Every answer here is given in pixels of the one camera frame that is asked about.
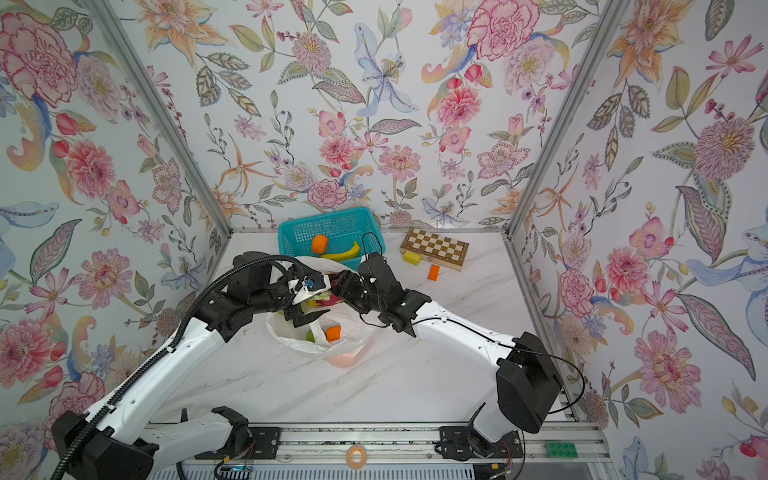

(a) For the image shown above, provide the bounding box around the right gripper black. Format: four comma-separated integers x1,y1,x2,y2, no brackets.
326,272,388,319

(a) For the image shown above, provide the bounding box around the pink dragon fruit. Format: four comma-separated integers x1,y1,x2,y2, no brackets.
306,291,342,308

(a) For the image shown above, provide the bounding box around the white translucent plastic bag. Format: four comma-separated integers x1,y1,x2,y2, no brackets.
265,256,385,368

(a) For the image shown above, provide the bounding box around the orange fruit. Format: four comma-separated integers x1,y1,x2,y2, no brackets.
311,235,329,255

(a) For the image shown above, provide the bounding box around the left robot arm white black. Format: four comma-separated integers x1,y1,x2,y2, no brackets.
52,252,331,479

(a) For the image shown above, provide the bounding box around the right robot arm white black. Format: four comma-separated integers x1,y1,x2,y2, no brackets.
330,271,563,457

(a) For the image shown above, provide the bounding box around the yellow banana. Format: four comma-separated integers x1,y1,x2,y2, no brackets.
322,242,361,262

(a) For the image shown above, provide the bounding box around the yellow block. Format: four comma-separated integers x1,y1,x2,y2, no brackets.
403,250,422,266

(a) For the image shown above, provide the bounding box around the teal plastic basket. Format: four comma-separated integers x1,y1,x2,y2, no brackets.
278,207,386,270

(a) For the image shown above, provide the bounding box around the orange block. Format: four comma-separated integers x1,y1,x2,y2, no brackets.
428,265,440,281

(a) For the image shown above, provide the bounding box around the wooden chessboard box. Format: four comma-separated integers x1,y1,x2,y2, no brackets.
400,228,469,271

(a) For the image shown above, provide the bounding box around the green lego plate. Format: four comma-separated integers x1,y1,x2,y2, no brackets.
544,442,579,459

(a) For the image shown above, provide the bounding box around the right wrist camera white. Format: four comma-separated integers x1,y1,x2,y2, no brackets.
358,252,401,295

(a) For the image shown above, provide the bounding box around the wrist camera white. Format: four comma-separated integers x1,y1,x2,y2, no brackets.
288,273,331,305
358,252,401,295

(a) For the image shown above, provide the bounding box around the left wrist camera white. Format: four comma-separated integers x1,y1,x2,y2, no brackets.
288,273,331,305

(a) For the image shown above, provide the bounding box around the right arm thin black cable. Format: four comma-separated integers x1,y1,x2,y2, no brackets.
359,230,587,480

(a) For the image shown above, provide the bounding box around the left aluminium corner post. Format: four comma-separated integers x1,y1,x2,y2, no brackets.
84,0,233,240

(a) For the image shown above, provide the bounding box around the aluminium corner post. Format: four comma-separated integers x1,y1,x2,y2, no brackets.
505,0,627,240
84,0,233,240

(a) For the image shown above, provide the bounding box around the aluminium rail base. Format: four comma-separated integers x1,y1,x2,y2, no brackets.
149,422,618,479

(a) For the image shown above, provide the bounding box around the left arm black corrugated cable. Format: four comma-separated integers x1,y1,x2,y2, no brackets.
47,254,313,480

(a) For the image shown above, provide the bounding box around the right aluminium corner post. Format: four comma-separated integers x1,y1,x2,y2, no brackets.
505,0,627,240

